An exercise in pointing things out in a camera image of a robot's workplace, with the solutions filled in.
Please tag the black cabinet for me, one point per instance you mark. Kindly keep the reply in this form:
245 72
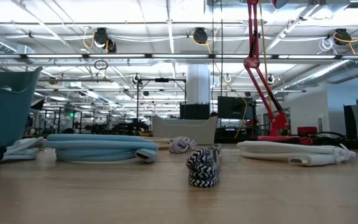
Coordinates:
194 111

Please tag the grey plastic bin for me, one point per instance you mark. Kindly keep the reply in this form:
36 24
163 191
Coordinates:
191 129

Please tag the black background monitor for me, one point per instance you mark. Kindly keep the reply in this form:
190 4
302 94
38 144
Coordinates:
235 107

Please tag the red desk lamp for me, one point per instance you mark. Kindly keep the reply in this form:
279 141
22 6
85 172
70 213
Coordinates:
253 62

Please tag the red box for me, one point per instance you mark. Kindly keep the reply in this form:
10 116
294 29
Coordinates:
306 130

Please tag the teal plastic bin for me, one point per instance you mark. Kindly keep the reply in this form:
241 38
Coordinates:
2 118

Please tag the black background rig frame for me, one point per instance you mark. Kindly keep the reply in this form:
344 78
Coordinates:
162 80

